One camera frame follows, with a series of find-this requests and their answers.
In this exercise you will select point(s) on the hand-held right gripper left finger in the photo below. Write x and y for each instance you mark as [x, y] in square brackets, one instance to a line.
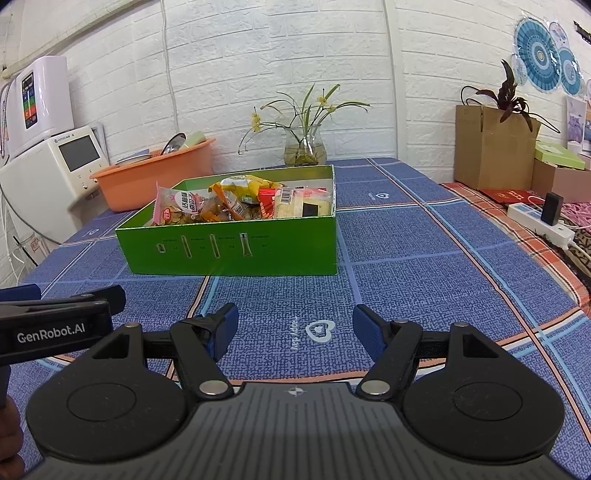
[226, 326]

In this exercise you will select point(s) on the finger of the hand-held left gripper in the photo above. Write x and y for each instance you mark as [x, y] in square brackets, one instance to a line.
[92, 297]
[18, 293]

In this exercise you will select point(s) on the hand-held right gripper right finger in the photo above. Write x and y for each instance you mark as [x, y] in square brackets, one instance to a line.
[369, 328]

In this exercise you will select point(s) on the green cardboard box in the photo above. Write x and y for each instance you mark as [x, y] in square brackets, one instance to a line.
[277, 244]

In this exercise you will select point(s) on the red snack packet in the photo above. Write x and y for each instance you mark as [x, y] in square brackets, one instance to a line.
[268, 204]

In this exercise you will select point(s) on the yellow printed snack packet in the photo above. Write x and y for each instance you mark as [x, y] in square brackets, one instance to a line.
[240, 184]

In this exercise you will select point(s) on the person's left hand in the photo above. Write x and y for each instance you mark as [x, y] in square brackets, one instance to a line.
[9, 434]

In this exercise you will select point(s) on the blue checked cloth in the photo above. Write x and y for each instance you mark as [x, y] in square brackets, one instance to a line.
[415, 258]

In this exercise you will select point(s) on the white appliance with screen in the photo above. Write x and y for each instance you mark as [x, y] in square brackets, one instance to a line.
[37, 184]

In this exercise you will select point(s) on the orange plastic basin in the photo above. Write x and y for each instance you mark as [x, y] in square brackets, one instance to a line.
[138, 184]

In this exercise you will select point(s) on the metal bowl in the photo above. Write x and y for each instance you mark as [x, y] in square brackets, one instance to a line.
[174, 143]

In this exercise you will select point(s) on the red booklet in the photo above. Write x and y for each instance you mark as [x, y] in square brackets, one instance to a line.
[503, 196]

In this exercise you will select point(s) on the pale green container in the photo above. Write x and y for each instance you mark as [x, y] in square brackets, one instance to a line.
[194, 138]

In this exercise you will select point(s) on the white water purifier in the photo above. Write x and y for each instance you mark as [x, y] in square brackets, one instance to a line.
[51, 101]

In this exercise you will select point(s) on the white power strip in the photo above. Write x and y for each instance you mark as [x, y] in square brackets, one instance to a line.
[526, 213]

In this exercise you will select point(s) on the black charger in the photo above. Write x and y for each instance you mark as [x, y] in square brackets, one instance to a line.
[552, 210]

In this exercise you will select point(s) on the brown patterned cloth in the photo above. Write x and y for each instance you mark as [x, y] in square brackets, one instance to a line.
[581, 254]

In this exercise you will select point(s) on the glass vase with flowers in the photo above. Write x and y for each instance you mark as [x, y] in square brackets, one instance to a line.
[307, 110]

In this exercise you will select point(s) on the pink patterned cloth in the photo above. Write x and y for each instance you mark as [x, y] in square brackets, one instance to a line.
[579, 214]

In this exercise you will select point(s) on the small cardboard box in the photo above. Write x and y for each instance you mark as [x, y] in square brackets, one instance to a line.
[563, 182]

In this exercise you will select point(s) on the flat green box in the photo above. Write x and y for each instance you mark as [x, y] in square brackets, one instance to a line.
[558, 154]

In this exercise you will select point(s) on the dark purple leafed plant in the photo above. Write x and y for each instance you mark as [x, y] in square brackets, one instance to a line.
[508, 92]

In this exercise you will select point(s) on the photo print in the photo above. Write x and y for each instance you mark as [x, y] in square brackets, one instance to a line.
[576, 120]

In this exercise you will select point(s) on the large blue paper fan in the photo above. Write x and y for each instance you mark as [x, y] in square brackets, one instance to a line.
[535, 50]

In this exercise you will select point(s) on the medium blue paper fan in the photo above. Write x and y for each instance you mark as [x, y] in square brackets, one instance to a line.
[570, 71]

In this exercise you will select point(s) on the pale paper fan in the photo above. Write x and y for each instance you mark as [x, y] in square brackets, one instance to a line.
[558, 34]

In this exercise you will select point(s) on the white wall socket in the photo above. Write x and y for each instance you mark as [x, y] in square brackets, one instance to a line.
[30, 248]

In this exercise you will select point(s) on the black wall sign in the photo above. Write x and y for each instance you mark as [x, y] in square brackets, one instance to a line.
[581, 31]

